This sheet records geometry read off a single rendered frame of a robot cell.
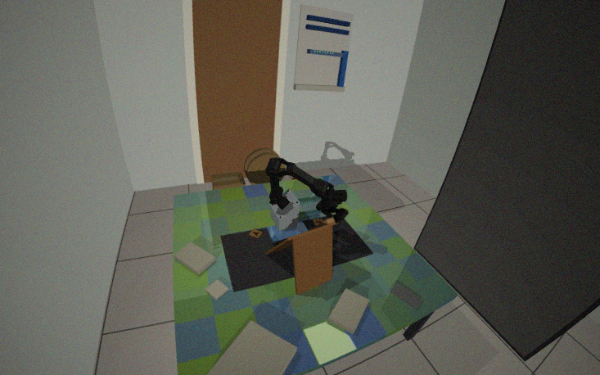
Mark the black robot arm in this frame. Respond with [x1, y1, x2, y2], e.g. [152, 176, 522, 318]
[265, 157, 347, 210]

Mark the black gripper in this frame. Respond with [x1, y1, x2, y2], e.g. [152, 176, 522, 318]
[316, 201, 348, 223]

